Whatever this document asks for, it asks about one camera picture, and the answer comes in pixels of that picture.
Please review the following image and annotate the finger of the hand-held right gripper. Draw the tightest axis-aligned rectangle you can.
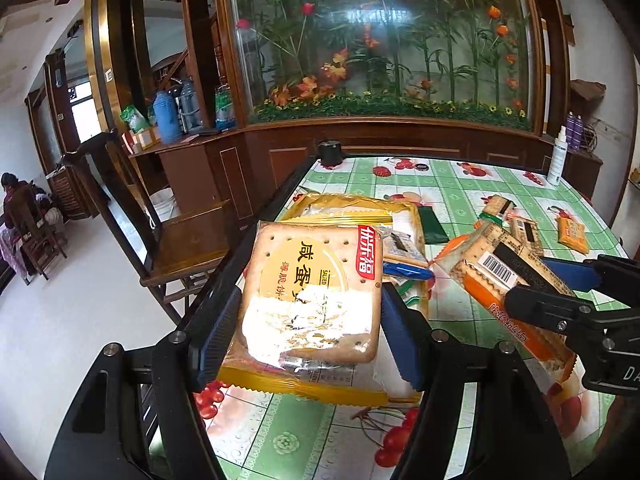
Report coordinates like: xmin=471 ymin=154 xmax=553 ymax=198
xmin=502 ymin=284 xmax=621 ymax=356
xmin=540 ymin=254 xmax=640 ymax=293

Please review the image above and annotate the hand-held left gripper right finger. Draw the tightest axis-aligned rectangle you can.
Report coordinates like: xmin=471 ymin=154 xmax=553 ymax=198
xmin=380 ymin=284 xmax=572 ymax=480

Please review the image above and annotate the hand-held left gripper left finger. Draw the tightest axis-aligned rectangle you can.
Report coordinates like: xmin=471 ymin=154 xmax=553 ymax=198
xmin=44 ymin=285 xmax=246 ymax=480

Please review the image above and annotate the small orange cracker packet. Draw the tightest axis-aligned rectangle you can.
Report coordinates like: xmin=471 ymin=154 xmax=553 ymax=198
xmin=509 ymin=216 xmax=545 ymax=257
xmin=556 ymin=210 xmax=592 ymax=255

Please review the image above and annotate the large orange-edged cracker packet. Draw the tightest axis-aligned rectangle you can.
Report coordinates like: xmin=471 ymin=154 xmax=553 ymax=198
xmin=431 ymin=220 xmax=580 ymax=397

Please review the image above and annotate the yellow label cracker packet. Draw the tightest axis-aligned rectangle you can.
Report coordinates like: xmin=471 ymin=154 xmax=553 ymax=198
xmin=217 ymin=220 xmax=390 ymax=408

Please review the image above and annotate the dark green wrapper packet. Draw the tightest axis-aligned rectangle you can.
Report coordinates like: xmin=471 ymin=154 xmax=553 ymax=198
xmin=416 ymin=205 xmax=452 ymax=247

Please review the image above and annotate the large yellow packaging bag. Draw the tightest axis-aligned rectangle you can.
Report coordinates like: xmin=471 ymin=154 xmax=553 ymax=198
xmin=279 ymin=191 xmax=432 ymax=321

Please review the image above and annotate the dark wooden chair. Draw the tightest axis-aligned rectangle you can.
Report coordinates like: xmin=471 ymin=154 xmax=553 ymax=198
xmin=56 ymin=129 xmax=241 ymax=326

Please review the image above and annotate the white spray bottle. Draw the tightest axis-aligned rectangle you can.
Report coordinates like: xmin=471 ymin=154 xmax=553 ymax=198
xmin=546 ymin=125 xmax=569 ymax=187

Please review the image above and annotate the white bucket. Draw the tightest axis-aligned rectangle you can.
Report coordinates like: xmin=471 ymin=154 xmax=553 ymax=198
xmin=149 ymin=187 xmax=177 ymax=222

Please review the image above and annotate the black round clamp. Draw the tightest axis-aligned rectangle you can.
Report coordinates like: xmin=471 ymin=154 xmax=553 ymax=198
xmin=316 ymin=139 xmax=347 ymax=168

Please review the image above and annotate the wooden dining chair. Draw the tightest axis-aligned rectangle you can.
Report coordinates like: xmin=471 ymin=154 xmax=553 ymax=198
xmin=9 ymin=185 xmax=68 ymax=281

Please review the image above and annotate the orange box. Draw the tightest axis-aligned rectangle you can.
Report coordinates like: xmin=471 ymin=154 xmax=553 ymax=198
xmin=131 ymin=127 xmax=162 ymax=151

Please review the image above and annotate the blue thermos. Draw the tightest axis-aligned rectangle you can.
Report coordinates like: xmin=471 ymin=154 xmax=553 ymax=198
xmin=152 ymin=91 xmax=182 ymax=144

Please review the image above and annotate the clear plastic bottle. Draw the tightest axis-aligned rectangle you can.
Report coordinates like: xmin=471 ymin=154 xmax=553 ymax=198
xmin=214 ymin=85 xmax=238 ymax=131

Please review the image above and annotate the green bag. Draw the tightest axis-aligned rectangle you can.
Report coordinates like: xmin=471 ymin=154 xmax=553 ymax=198
xmin=120 ymin=105 xmax=151 ymax=135

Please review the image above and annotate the grey thermos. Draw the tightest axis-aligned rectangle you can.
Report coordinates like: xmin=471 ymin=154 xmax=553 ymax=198
xmin=177 ymin=78 xmax=203 ymax=133

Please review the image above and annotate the artificial flower glass display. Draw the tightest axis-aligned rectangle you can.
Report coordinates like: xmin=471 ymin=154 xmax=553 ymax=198
xmin=220 ymin=0 xmax=547 ymax=133

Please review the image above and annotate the gold trimmed wooden pillar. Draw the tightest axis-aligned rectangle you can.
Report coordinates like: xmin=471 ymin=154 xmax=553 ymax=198
xmin=82 ymin=0 xmax=153 ymax=133

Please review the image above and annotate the wooden wall shelf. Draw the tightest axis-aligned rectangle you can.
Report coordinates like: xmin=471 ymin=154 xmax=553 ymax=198
xmin=570 ymin=79 xmax=607 ymax=107

